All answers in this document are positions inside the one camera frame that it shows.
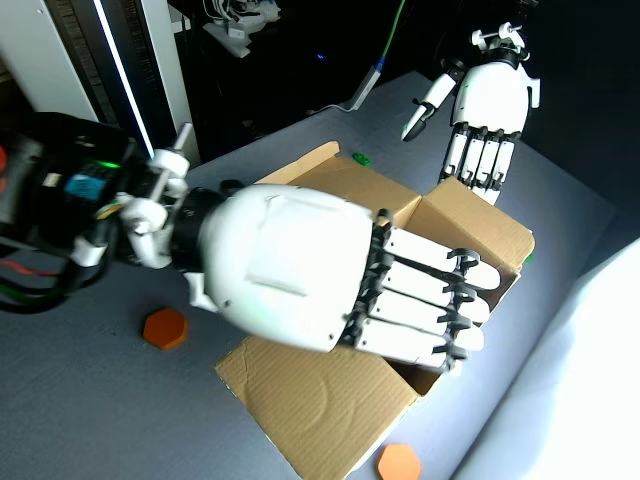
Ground white LED light strip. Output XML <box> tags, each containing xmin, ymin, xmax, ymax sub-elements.
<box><xmin>92</xmin><ymin>0</ymin><xmax>156</xmax><ymax>156</ymax></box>

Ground thin green cable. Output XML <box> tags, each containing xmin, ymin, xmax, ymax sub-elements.
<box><xmin>379</xmin><ymin>0</ymin><xmax>409</xmax><ymax>60</ymax></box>

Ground cardboard box with flaps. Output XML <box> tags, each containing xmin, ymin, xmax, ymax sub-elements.
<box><xmin>214</xmin><ymin>141</ymin><xmax>536</xmax><ymax>480</ymax></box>

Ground white plastic device parts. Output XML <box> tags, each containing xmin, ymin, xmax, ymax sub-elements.
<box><xmin>202</xmin><ymin>0</ymin><xmax>281</xmax><ymax>59</ymax></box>

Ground grey table cloth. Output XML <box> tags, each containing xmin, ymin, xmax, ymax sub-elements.
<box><xmin>0</xmin><ymin>69</ymin><xmax>619</xmax><ymax>480</ymax></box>

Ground white cabinet frame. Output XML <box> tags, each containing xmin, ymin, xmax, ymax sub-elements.
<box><xmin>0</xmin><ymin>0</ymin><xmax>201</xmax><ymax>166</ymax></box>

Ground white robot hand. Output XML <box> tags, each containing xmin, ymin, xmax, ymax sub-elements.
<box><xmin>182</xmin><ymin>182</ymin><xmax>503</xmax><ymax>377</ymax></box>
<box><xmin>399</xmin><ymin>59</ymin><xmax>541</xmax><ymax>206</ymax></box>

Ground white power adapter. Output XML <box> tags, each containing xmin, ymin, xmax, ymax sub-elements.
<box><xmin>347</xmin><ymin>54</ymin><xmax>387</xmax><ymax>110</ymax></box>

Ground white backdrop sheet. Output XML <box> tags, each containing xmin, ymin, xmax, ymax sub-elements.
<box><xmin>449</xmin><ymin>234</ymin><xmax>640</xmax><ymax>480</ymax></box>

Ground orange hexagon block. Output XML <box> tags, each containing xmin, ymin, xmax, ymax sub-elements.
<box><xmin>376</xmin><ymin>443</ymin><xmax>423</xmax><ymax>480</ymax></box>
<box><xmin>142</xmin><ymin>307</ymin><xmax>189</xmax><ymax>350</ymax></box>

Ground white cable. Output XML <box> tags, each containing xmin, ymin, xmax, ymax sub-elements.
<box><xmin>307</xmin><ymin>101</ymin><xmax>355</xmax><ymax>117</ymax></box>

